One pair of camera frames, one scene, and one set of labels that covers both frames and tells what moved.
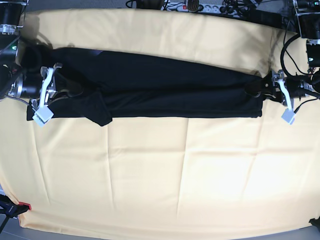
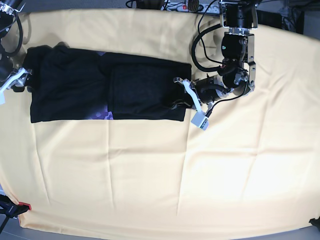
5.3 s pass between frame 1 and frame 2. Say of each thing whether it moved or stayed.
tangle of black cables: stayed
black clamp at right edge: stayed
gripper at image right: moved
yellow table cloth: stayed
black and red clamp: stayed
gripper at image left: moved
